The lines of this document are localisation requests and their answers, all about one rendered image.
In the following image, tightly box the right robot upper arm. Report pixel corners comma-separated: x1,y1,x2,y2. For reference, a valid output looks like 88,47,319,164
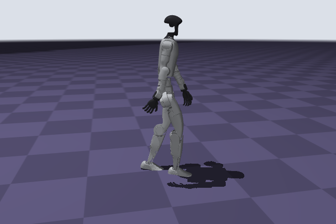
160,41,173,76

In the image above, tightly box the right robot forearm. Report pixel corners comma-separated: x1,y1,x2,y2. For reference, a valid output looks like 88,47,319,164
155,67,169,99

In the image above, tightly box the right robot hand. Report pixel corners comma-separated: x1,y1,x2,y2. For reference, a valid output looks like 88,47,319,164
142,91,161,114

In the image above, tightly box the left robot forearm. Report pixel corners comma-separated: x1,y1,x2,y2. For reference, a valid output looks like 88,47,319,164
173,69,185,90

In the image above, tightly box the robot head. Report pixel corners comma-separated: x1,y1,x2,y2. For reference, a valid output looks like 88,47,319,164
164,15,182,40

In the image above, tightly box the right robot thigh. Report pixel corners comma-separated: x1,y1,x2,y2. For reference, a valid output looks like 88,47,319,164
160,91,184,139

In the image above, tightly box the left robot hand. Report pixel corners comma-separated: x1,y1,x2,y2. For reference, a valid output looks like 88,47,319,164
181,84,193,106

